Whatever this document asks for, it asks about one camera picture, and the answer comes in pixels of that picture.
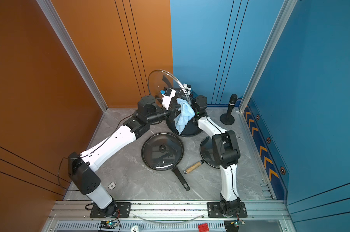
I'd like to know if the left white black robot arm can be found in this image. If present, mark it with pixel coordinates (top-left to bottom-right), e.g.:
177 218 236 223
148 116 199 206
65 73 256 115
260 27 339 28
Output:
66 95 181 218

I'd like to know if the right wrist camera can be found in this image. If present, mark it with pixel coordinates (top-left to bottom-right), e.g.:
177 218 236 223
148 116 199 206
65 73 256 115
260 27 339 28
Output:
183 83 192 92

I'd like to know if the glass lid of pan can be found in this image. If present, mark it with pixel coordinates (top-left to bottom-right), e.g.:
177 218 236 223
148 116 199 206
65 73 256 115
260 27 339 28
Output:
200 137 219 169

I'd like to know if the light blue microfibre cloth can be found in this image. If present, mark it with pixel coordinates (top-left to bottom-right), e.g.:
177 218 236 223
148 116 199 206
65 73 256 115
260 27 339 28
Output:
175 98 195 134

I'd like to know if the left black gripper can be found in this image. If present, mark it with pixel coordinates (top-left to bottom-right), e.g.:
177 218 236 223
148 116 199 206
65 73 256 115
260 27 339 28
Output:
145 103 186 127

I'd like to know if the black microphone on stand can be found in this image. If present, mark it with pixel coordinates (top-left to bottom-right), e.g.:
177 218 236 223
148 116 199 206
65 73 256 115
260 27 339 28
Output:
220 94 238 125

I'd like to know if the white round knob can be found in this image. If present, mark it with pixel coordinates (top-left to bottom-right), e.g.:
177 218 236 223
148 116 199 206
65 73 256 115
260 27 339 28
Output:
130 225 141 232

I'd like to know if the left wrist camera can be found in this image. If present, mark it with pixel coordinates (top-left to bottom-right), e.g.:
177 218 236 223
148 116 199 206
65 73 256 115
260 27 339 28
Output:
160 88 176 110

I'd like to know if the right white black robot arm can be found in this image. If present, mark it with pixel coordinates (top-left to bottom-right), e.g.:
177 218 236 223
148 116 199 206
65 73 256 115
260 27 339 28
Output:
191 95 242 217

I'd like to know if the small green circuit board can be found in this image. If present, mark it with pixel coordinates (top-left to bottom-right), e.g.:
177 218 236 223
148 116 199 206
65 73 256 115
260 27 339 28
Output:
99 220 120 232

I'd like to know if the red perforated block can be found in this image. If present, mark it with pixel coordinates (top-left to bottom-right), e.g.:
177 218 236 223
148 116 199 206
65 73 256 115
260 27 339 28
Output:
198 223 210 232

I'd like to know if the aluminium front rail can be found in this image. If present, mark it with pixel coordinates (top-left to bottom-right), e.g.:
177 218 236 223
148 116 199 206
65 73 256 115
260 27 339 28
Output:
47 200 291 221

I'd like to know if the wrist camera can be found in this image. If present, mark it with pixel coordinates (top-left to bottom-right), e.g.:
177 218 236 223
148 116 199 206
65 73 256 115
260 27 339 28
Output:
183 83 192 92
160 88 176 110

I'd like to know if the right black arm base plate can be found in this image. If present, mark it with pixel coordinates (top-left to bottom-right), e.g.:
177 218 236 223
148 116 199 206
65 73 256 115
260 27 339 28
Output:
207 202 248 218

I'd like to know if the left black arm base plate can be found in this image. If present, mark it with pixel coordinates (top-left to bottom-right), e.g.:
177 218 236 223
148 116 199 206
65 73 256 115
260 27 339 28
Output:
89 202 131 219

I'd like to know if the left white round marker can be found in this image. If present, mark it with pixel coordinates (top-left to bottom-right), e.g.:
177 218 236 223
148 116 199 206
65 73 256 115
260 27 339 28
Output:
108 182 116 190

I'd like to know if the flat black pan wooden handle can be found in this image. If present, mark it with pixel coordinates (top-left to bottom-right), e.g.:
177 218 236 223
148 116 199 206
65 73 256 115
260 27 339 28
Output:
183 137 219 175

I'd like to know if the black frying pan long handle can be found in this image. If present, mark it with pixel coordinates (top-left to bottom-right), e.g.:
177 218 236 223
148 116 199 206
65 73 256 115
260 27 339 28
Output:
140 131 190 191

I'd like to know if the right circuit board with wires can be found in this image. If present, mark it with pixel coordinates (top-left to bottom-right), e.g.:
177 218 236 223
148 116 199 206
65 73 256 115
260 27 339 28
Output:
231 218 245 227

